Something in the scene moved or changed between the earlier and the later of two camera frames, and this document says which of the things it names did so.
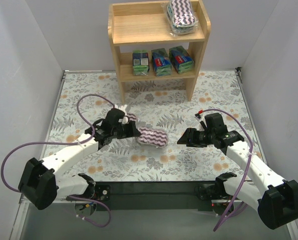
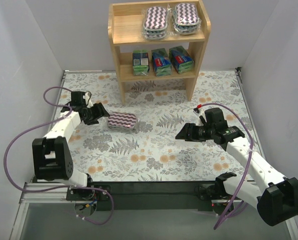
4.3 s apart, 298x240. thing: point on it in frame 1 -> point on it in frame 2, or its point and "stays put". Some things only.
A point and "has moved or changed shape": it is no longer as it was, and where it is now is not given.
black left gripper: x=126 y=130 -> x=97 y=113
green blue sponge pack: x=162 y=62 stays put
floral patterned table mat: x=86 y=98 stays put
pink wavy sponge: x=180 y=18 has moved or changed shape
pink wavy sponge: x=154 y=137 -> x=155 y=23
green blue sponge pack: x=140 y=62 stays put
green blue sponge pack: x=181 y=60 stays put
